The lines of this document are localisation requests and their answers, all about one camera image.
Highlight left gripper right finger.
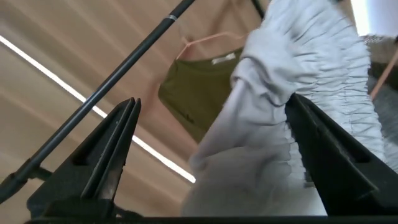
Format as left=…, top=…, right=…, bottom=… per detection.
left=285, top=93, right=398, bottom=217

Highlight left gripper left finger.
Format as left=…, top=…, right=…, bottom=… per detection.
left=26, top=97, right=142, bottom=218

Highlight pink clothes hanger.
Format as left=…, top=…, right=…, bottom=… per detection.
left=369, top=46, right=398, bottom=101
left=175, top=18, right=249, bottom=62

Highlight green long-sleeved shirt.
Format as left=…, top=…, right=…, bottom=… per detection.
left=157, top=48, right=246, bottom=144

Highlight pale grey shorts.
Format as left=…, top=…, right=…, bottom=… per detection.
left=180, top=0, right=398, bottom=217

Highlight black clothes rack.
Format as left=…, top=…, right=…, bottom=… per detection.
left=0, top=0, right=266, bottom=205

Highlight beige curtain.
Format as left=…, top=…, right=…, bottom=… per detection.
left=0, top=0, right=355, bottom=218

